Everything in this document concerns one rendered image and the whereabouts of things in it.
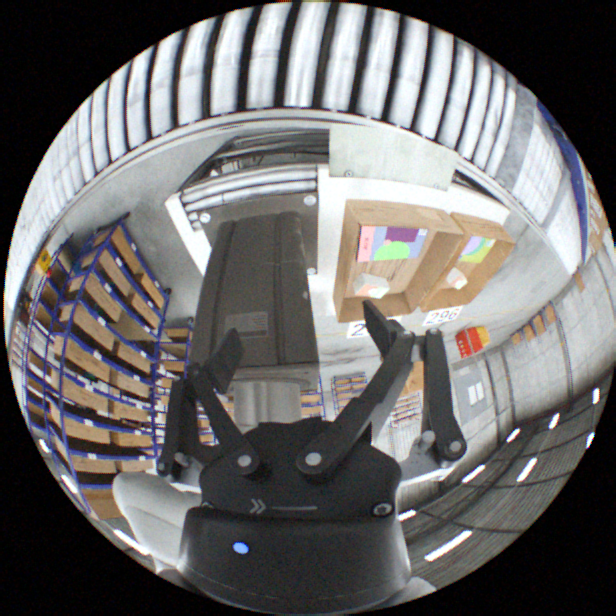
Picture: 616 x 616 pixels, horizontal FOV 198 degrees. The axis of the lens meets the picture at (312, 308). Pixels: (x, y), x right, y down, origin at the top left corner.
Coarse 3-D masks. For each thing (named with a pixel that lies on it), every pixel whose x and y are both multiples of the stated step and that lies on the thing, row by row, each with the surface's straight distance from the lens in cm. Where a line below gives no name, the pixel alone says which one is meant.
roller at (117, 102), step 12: (132, 60) 62; (120, 72) 59; (120, 84) 57; (120, 96) 56; (108, 108) 56; (120, 108) 54; (108, 120) 55; (120, 120) 54; (108, 132) 55; (120, 132) 53; (120, 144) 53; (120, 156) 54
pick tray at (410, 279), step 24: (360, 216) 40; (384, 216) 42; (408, 216) 45; (432, 216) 51; (432, 240) 63; (456, 240) 55; (360, 264) 59; (384, 264) 62; (408, 264) 66; (432, 264) 63; (336, 288) 62; (408, 288) 76; (336, 312) 66; (360, 312) 70; (384, 312) 72; (408, 312) 76
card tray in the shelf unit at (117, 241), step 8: (120, 232) 159; (104, 240) 159; (112, 240) 169; (120, 240) 158; (120, 248) 157; (128, 248) 164; (120, 256) 176; (128, 256) 163; (128, 264) 162; (136, 264) 170; (128, 272) 179; (136, 272) 170
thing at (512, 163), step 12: (528, 96) 80; (516, 108) 77; (528, 108) 76; (516, 120) 74; (528, 120) 73; (516, 132) 72; (528, 132) 71; (516, 144) 70; (528, 144) 69; (504, 156) 70; (516, 156) 68; (504, 168) 69; (516, 168) 67; (504, 180) 68; (516, 180) 66
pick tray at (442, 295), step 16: (464, 224) 58; (480, 224) 65; (496, 224) 77; (464, 240) 57; (496, 240) 83; (512, 240) 77; (496, 256) 83; (448, 272) 63; (464, 272) 89; (480, 272) 89; (432, 288) 70; (448, 288) 93; (464, 288) 97; (480, 288) 90; (432, 304) 83; (448, 304) 88; (464, 304) 94
